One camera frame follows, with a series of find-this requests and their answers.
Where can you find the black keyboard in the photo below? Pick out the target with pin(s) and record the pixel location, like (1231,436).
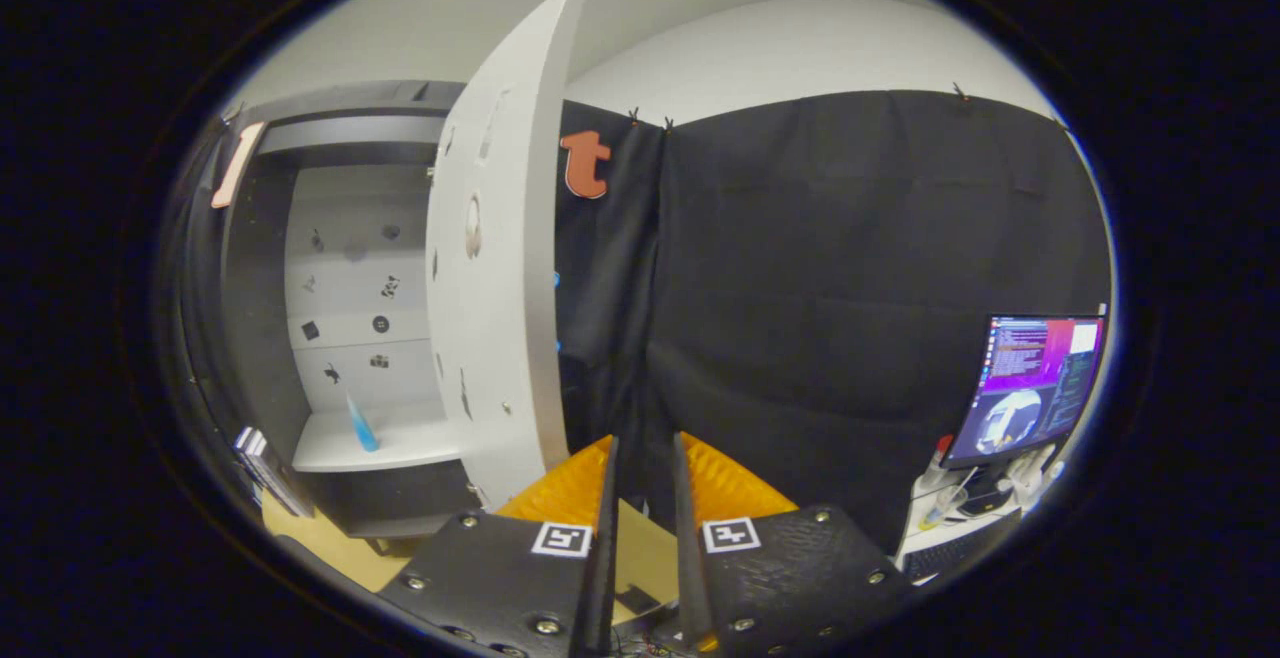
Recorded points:
(955,550)

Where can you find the white gadget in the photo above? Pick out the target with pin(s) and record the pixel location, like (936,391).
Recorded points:
(1030,473)

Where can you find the dark grey cabinet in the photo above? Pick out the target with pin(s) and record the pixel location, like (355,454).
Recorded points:
(255,288)

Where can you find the black backdrop cloth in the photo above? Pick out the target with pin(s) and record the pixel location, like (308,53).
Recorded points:
(800,288)

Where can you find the computer monitor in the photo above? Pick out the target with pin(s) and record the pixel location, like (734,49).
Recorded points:
(1030,388)

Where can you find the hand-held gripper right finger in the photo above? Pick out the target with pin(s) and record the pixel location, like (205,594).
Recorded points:
(690,578)

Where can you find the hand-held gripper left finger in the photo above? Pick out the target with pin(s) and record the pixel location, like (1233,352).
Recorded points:
(605,588)

